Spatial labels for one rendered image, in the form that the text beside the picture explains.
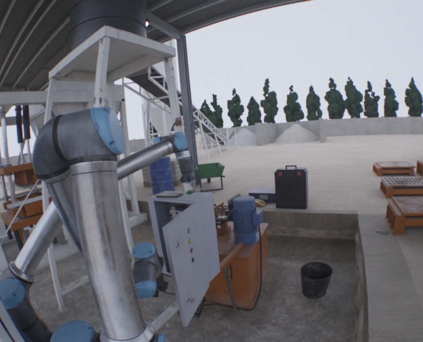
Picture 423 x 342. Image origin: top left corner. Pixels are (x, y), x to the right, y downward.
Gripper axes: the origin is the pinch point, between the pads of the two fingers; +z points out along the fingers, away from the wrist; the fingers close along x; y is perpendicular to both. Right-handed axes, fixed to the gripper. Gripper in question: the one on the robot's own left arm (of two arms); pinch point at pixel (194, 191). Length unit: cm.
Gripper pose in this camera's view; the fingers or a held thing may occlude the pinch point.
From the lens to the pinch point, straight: 146.1
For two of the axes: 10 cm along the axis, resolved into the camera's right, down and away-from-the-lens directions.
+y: -5.0, 1.0, -8.6
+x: 8.3, -2.4, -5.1
